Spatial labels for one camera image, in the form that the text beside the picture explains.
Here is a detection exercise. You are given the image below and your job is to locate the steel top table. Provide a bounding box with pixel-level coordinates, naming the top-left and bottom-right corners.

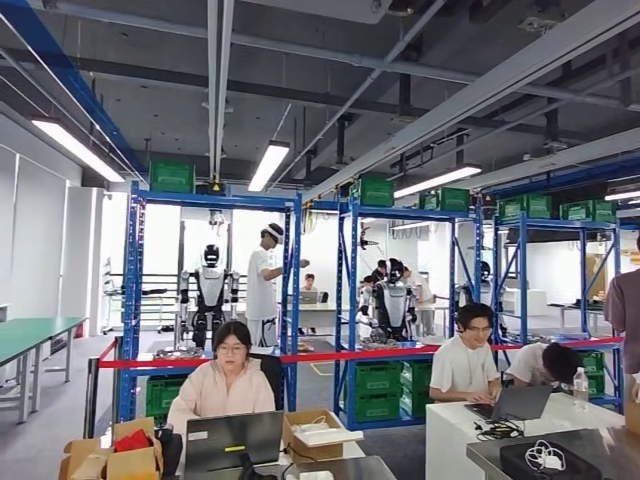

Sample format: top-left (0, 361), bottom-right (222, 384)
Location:
top-left (466, 427), bottom-right (640, 480)

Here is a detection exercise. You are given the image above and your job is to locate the red cloth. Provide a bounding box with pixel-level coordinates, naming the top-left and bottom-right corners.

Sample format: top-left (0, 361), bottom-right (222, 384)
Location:
top-left (112, 429), bottom-right (152, 455)

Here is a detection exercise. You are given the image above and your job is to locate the dark open laptop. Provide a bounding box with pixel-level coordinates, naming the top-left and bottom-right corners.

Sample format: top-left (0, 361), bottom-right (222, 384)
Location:
top-left (183, 410), bottom-right (285, 475)

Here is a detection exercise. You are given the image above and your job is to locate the white desk with steel top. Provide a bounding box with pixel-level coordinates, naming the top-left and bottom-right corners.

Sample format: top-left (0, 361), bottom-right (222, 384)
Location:
top-left (100, 423), bottom-right (398, 480)

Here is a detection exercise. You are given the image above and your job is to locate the white charger cable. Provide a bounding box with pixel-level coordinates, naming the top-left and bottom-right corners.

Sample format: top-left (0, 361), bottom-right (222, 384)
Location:
top-left (525, 440), bottom-right (567, 473)

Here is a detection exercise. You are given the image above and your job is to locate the white cabinet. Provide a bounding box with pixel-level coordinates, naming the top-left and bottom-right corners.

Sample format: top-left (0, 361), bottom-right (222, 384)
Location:
top-left (502, 288), bottom-right (549, 318)

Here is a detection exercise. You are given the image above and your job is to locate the black cable tangle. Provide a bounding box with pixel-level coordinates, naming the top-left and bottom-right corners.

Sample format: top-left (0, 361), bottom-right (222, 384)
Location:
top-left (472, 415), bottom-right (526, 444)

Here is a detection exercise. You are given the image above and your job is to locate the green top long workbench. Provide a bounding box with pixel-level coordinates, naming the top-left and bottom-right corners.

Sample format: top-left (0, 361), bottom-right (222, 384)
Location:
top-left (0, 315), bottom-right (88, 425)

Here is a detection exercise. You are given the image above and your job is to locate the grey low workbench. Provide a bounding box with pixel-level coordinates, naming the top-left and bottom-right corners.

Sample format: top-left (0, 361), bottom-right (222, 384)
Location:
top-left (547, 301), bottom-right (608, 336)

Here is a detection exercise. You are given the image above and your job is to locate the grey stanchion post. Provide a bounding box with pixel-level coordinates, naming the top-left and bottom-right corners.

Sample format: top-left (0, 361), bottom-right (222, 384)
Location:
top-left (112, 336), bottom-right (123, 425)
top-left (84, 357), bottom-right (100, 440)

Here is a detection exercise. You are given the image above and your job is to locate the black headset device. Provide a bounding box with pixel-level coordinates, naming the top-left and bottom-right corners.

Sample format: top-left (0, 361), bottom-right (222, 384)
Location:
top-left (237, 452), bottom-right (282, 480)

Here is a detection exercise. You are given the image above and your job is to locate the grey double ceiling rail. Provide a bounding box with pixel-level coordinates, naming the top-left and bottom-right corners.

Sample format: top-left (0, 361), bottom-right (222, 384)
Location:
top-left (206, 0), bottom-right (236, 181)

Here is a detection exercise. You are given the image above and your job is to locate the long red barrier belt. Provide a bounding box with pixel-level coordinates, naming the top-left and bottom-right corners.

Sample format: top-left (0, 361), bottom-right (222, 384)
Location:
top-left (97, 336), bottom-right (625, 371)

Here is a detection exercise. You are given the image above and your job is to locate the white black humanoid robot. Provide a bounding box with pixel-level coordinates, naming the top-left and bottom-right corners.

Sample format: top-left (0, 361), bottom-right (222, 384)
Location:
top-left (357, 258), bottom-right (418, 346)
top-left (177, 243), bottom-right (241, 352)

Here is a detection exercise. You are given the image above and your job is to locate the blue steel shelf rack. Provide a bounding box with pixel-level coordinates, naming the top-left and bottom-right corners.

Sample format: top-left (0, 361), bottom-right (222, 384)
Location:
top-left (492, 211), bottom-right (626, 412)
top-left (334, 198), bottom-right (485, 432)
top-left (118, 182), bottom-right (303, 425)

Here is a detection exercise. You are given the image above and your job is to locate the wide grey cable tray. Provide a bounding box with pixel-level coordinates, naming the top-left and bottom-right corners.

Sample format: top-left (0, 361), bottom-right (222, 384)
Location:
top-left (302, 0), bottom-right (640, 203)

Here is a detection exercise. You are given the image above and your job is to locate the white office desk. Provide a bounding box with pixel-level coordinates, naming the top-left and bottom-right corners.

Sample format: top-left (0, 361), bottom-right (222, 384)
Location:
top-left (285, 302), bottom-right (347, 335)

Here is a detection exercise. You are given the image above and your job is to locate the white flat packet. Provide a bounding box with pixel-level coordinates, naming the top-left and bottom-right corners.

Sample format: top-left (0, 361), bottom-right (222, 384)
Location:
top-left (294, 423), bottom-right (365, 449)

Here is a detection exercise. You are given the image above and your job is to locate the clear water bottle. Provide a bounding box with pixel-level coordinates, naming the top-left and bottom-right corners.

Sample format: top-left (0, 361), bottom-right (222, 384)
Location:
top-left (573, 367), bottom-right (590, 412)

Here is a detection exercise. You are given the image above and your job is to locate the shallow open cardboard box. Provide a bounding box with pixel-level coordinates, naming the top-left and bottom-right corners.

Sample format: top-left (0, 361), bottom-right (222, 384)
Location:
top-left (282, 409), bottom-right (365, 463)

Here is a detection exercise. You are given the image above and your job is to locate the dark window railing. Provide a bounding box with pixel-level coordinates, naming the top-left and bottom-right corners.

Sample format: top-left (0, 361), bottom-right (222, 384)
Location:
top-left (102, 271), bottom-right (248, 333)

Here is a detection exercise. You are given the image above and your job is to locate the dark humanoid robot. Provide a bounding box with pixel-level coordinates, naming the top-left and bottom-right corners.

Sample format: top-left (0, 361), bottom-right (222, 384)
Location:
top-left (457, 261), bottom-right (497, 313)

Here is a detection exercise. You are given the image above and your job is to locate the blue ceiling beam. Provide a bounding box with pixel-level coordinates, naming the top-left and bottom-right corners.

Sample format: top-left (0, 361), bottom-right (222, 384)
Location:
top-left (0, 0), bottom-right (149, 183)

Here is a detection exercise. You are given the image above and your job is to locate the white roller blind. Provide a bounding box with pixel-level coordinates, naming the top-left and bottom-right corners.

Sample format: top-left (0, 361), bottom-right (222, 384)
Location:
top-left (14, 155), bottom-right (67, 321)
top-left (0, 145), bottom-right (19, 313)

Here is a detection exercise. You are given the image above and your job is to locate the black soft case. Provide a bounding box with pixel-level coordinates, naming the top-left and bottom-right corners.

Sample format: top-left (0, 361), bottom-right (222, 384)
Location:
top-left (500, 440), bottom-right (604, 480)

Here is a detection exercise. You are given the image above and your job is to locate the grey open laptop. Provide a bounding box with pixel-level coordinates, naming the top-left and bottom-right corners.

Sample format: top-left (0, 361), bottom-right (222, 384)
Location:
top-left (465, 385), bottom-right (553, 423)

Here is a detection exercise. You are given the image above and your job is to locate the narrow grey cable tray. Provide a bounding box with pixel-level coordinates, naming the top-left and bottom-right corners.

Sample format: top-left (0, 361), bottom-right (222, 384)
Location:
top-left (450, 125), bottom-right (640, 193)

